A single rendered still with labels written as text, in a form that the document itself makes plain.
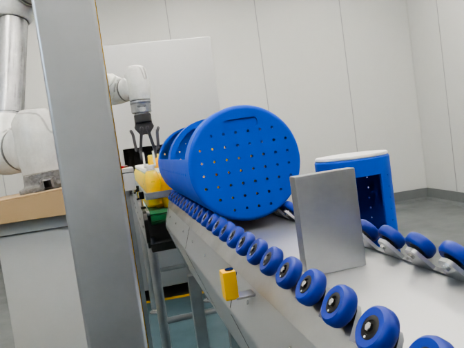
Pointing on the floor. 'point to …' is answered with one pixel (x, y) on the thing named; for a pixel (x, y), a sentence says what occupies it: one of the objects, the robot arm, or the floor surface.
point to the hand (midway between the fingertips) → (148, 159)
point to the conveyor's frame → (152, 235)
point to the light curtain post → (90, 172)
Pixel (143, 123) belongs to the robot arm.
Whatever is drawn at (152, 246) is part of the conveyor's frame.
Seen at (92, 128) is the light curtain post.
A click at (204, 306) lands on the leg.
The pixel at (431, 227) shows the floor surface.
